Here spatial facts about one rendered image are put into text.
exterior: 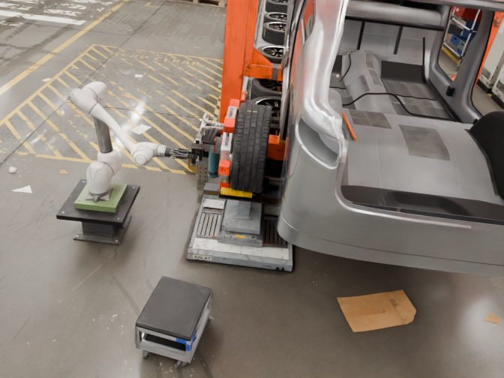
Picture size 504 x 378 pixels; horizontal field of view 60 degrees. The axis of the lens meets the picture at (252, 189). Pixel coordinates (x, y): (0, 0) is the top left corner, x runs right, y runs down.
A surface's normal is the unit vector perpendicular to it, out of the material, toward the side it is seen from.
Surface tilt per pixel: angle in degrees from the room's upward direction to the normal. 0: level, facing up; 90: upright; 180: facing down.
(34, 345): 0
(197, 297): 0
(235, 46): 90
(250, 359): 0
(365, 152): 22
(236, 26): 90
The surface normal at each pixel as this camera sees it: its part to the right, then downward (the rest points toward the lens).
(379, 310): 0.08, -0.81
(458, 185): 0.07, -0.57
